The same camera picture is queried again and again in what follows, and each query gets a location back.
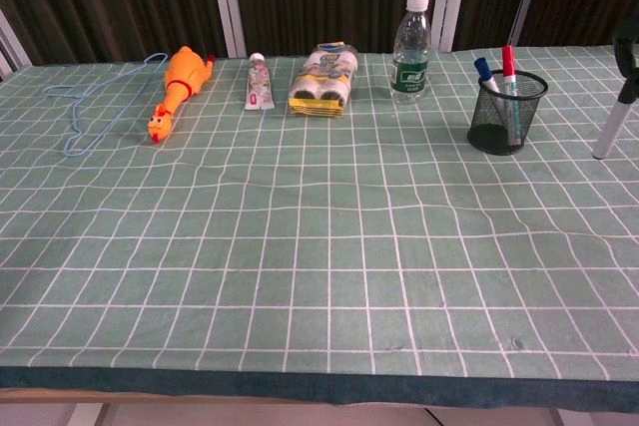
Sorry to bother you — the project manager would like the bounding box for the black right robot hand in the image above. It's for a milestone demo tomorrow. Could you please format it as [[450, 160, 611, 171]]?
[[612, 15, 639, 81]]

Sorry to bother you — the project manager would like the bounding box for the black cap marker pen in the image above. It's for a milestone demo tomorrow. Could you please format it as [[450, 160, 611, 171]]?
[[591, 71, 639, 161]]

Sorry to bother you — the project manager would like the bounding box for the red cap marker pen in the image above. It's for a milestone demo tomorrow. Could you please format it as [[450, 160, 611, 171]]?
[[500, 45, 523, 147]]

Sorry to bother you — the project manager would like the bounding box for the blue cap marker pen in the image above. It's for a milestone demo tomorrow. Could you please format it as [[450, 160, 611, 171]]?
[[473, 57, 502, 95]]

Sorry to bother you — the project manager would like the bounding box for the black mesh pen holder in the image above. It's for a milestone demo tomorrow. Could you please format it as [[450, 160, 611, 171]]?
[[466, 69, 549, 157]]

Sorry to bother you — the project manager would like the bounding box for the clear plastic water bottle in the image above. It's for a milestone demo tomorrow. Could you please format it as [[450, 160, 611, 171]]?
[[390, 0, 431, 106]]

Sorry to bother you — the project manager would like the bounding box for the yellow wrapped snack pack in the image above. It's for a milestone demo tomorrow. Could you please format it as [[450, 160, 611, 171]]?
[[288, 40, 360, 119]]

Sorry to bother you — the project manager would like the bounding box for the green checked tablecloth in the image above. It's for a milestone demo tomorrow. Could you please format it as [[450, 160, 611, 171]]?
[[0, 43, 639, 406]]

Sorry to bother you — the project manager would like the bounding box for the white toothpaste tube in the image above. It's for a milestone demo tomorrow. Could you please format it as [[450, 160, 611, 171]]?
[[244, 52, 277, 112]]

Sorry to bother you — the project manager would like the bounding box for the orange rubber chicken toy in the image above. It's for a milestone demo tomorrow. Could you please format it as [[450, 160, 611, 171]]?
[[146, 45, 218, 146]]

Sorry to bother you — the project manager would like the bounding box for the blue wire clothes hanger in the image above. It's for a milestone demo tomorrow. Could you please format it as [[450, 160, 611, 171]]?
[[41, 52, 170, 157]]

